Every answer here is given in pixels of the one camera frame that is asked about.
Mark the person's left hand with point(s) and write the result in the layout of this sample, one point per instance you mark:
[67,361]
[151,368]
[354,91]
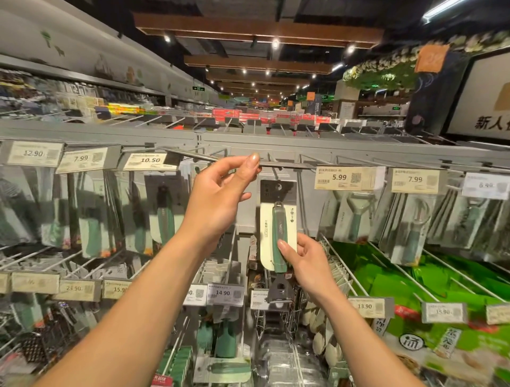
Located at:
[215,199]

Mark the person's right hand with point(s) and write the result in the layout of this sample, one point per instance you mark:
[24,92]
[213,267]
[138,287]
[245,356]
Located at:
[311,271]

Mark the carded green-handled tools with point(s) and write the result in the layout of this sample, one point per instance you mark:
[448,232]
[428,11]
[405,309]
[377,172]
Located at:
[279,223]

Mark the kitchen tools display rack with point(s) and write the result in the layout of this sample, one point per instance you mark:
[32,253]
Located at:
[335,147]

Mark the person's left forearm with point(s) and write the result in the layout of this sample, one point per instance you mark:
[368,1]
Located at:
[119,327]

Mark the person's right forearm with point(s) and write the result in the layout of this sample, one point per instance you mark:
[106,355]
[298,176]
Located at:
[366,343]

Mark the group of green packets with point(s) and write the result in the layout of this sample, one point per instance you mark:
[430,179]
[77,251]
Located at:
[414,279]

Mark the rows of hanging utensil packets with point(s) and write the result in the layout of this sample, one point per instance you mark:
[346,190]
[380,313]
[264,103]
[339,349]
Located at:
[103,215]

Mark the green foliage ceiling decor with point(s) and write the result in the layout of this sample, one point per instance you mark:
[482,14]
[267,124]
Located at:
[382,76]

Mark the black chalkboard pillar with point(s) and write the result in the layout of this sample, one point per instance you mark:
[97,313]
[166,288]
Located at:
[434,104]

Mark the white promo sign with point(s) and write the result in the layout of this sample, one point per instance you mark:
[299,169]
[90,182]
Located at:
[486,104]

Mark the orange aisle number sign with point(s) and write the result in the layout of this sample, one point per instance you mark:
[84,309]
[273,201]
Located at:
[432,58]

